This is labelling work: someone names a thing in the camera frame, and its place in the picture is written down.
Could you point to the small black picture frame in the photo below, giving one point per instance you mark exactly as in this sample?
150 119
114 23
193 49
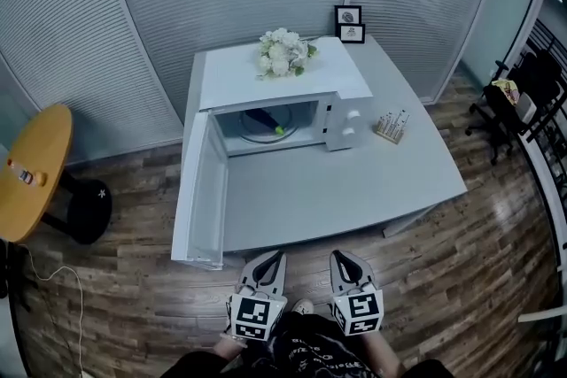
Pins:
348 15

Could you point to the black office chair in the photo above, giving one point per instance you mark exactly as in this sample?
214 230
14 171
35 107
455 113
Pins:
509 110

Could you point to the yellow cloth item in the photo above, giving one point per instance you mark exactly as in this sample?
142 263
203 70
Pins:
508 89

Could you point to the white flower bouquet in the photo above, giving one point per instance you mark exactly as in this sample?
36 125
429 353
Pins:
282 53

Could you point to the glass microwave turntable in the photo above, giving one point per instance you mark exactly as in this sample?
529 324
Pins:
253 136

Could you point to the wide black picture frame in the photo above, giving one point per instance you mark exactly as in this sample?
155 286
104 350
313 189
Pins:
351 33

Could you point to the person's left forearm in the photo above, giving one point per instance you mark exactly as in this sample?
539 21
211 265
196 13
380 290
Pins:
228 347

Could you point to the white microwave knob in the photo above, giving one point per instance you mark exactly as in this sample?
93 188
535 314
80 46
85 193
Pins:
349 131
353 116

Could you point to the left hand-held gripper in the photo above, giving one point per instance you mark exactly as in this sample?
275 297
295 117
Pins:
254 314

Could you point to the dark food with green end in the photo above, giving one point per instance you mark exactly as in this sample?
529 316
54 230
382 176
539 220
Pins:
265 121

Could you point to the person's right forearm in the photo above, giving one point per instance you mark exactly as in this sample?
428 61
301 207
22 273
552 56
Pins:
389 352

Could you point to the wooden block with sticks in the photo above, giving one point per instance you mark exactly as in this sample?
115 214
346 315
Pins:
390 133

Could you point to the person's light shoe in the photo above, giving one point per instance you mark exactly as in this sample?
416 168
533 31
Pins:
302 306

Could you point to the white microwave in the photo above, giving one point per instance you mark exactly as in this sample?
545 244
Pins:
283 88

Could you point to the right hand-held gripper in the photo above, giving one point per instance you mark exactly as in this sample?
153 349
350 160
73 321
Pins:
359 310

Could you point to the round yellow table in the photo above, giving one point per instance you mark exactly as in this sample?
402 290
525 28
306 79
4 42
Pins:
33 172

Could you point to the black metal railing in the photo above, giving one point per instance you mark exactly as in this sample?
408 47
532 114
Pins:
547 110

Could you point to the plastic bottle with orange cap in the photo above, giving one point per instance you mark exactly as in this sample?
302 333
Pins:
26 176

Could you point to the person's black printed clothing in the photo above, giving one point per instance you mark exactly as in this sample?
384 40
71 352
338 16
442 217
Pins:
310 349

